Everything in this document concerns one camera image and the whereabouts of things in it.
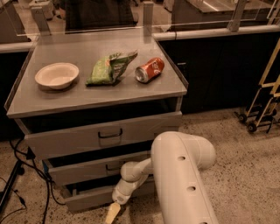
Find red soda can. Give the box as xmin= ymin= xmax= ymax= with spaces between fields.
xmin=135 ymin=57 xmax=165 ymax=83

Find black tripod leg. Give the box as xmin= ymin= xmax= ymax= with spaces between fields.
xmin=0 ymin=161 xmax=22 ymax=213

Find black cables on floor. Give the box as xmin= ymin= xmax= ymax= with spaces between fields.
xmin=0 ymin=138 xmax=70 ymax=224

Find grey top drawer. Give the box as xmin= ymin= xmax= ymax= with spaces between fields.
xmin=25 ymin=111 xmax=182 ymax=159

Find grey counter in background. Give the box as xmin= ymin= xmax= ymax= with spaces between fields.
xmin=171 ymin=0 xmax=272 ymax=31

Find grey drawer cabinet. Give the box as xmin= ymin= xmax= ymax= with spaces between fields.
xmin=4 ymin=28 xmax=189 ymax=207

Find white paper bowl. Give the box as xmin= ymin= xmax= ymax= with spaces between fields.
xmin=35 ymin=62 xmax=80 ymax=90

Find grey drawer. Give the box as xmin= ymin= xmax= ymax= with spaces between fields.
xmin=45 ymin=150 xmax=150 ymax=186
xmin=65 ymin=175 xmax=119 ymax=213
xmin=25 ymin=111 xmax=182 ymax=159

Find grey bottom drawer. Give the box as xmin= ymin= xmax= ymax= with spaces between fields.
xmin=65 ymin=175 xmax=119 ymax=213

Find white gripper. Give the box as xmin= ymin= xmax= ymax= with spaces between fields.
xmin=104 ymin=175 xmax=148 ymax=224

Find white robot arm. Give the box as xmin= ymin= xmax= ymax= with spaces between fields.
xmin=104 ymin=131 xmax=219 ymax=224

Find green chip bag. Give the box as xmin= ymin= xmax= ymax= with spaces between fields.
xmin=86 ymin=51 xmax=138 ymax=87

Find person in dark clothes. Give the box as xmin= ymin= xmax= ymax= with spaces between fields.
xmin=59 ymin=0 xmax=136 ymax=32

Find grey middle drawer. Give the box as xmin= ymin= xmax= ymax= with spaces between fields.
xmin=45 ymin=150 xmax=150 ymax=186

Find white horizontal rail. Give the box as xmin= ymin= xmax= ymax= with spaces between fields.
xmin=0 ymin=24 xmax=280 ymax=53

